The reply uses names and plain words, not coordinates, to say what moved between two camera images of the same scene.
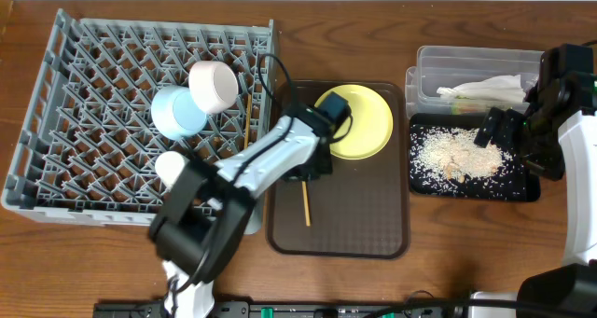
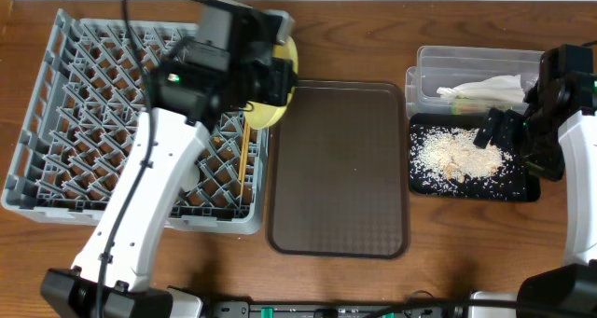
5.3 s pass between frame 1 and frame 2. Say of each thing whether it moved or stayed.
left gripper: moved
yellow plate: moved
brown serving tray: stayed
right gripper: stayed
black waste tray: stayed
